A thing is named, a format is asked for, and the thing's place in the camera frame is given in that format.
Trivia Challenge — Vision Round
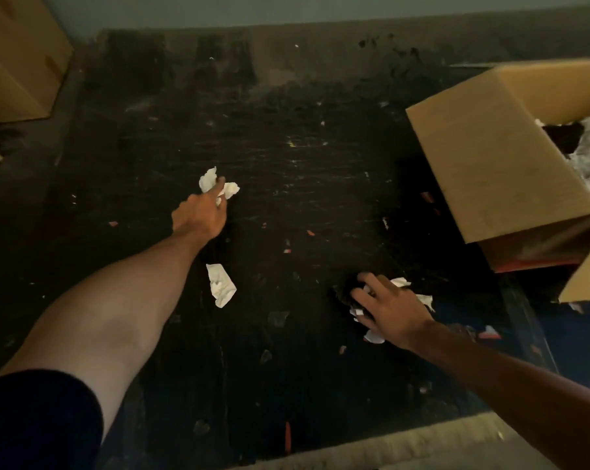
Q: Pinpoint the person's left hand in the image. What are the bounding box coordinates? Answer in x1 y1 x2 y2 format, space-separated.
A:
171 177 228 243

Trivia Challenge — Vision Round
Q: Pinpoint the person's right hand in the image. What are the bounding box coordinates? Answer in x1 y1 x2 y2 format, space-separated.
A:
350 272 435 353

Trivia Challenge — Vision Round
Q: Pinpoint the small white paper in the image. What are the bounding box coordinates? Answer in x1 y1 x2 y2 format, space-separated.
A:
199 166 241 206

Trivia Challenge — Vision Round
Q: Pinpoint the black paper scrap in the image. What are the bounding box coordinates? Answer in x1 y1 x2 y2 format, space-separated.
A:
333 283 369 311

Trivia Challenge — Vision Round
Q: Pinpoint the white paper wad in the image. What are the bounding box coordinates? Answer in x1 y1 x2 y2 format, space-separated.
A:
349 277 436 345

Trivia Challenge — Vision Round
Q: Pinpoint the person's right forearm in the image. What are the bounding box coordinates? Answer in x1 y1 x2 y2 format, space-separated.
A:
408 320 590 470

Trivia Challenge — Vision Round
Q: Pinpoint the person's left forearm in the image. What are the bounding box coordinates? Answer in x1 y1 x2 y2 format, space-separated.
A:
0 230 212 442

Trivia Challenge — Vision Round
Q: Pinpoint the white folded paper scrap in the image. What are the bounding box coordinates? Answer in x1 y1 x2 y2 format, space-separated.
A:
206 263 238 309

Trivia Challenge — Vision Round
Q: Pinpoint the open cardboard box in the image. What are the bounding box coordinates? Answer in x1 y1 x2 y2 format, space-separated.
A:
406 57 590 305

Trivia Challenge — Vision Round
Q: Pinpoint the closed cardboard box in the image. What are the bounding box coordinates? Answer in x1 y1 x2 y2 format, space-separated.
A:
0 0 74 125

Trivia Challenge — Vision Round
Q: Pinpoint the dark blue sleeve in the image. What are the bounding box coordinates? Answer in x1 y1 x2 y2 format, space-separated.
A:
0 369 104 470

